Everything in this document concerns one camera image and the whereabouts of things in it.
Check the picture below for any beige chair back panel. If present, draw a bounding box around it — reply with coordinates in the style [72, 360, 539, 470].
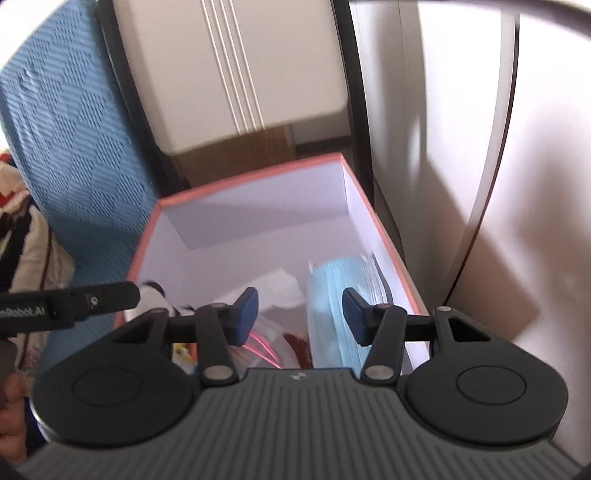
[113, 0, 348, 155]

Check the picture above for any blue quilted mattress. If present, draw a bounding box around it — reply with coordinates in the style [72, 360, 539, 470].
[0, 0, 160, 374]

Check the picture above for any floral cream pillow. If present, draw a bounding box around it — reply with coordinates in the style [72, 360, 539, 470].
[14, 208, 77, 356]

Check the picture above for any curved black rail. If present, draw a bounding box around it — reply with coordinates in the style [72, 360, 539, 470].
[348, 0, 525, 305]

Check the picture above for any pink cardboard box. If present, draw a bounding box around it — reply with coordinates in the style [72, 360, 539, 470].
[113, 154, 432, 370]

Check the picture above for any white waffle cloth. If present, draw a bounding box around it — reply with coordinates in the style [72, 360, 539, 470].
[217, 271, 309, 315]

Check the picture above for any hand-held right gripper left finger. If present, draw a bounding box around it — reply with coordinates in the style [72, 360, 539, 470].
[111, 286, 260, 387]

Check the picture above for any white black plush dog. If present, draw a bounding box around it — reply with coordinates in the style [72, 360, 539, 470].
[134, 281, 197, 321]

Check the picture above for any person's left hand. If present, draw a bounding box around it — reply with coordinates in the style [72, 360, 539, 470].
[0, 344, 35, 446]

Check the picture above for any clear snack packet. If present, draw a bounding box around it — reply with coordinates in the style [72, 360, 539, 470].
[252, 318, 296, 370]

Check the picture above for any blue face mask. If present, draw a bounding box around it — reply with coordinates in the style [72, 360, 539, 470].
[306, 256, 393, 370]

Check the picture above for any red candy packet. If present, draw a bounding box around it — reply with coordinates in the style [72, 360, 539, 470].
[281, 332, 315, 370]

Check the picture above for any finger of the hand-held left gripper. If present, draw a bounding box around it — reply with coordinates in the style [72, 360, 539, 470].
[73, 281, 141, 320]

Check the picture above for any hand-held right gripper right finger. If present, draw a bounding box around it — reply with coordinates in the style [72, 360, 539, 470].
[341, 286, 499, 385]

